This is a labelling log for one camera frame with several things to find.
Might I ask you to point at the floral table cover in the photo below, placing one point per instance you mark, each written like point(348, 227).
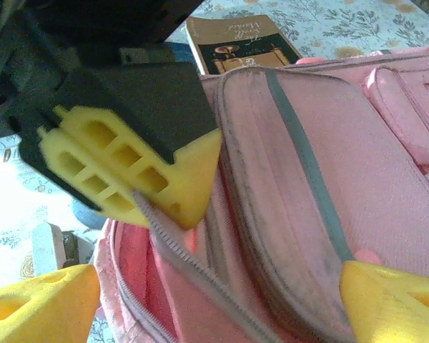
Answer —
point(343, 25)

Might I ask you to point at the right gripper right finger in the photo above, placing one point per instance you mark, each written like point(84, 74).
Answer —
point(389, 307)

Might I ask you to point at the brown paperback book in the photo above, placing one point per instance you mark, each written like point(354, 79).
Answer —
point(243, 46)

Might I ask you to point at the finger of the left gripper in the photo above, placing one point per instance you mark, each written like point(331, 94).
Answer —
point(57, 157)
point(157, 107)

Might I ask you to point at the pink backpack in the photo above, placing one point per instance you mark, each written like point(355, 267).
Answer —
point(343, 178)

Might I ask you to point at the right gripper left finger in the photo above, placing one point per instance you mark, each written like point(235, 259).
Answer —
point(39, 311)

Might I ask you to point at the grey blue pencil case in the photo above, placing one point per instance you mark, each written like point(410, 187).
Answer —
point(86, 216)

